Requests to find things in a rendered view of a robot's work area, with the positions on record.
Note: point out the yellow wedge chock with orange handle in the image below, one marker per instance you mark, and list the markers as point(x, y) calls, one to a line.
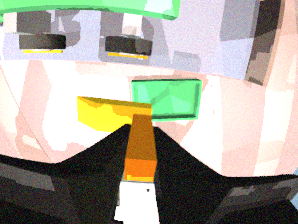
point(108, 114)

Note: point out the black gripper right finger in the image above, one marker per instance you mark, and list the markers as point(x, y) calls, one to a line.
point(189, 192)

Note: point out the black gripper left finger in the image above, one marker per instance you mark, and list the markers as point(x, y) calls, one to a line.
point(79, 190)

